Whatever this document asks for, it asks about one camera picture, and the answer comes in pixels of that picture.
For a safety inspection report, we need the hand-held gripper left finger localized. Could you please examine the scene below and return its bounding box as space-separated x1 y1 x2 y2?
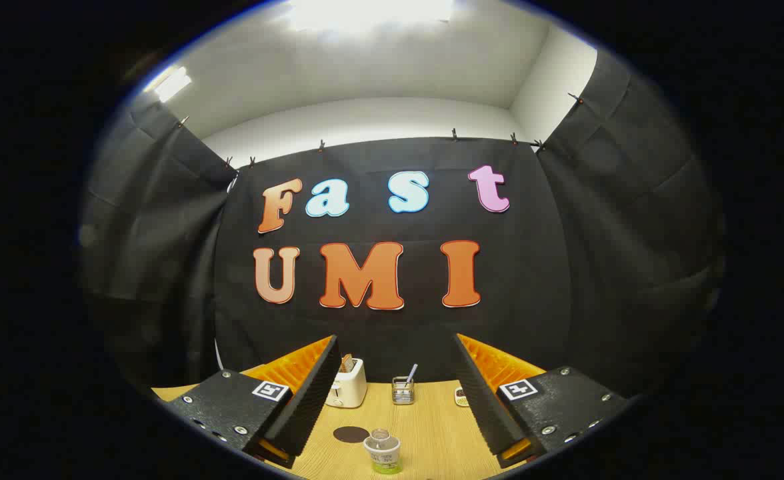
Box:
163 335 341 469

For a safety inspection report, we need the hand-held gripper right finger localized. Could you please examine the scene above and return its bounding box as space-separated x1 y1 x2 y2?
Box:
452 333 633 469

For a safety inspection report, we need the clear juice bottle white label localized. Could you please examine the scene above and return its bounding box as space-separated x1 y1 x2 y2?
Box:
363 429 402 475

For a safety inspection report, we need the cream white toaster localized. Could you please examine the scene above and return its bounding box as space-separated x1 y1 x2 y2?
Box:
325 358 368 409

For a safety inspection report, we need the wooden table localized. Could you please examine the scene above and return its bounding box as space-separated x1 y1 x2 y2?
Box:
152 380 526 480

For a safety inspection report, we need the black backdrop cloth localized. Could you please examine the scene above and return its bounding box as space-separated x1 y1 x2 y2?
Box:
79 50 726 401

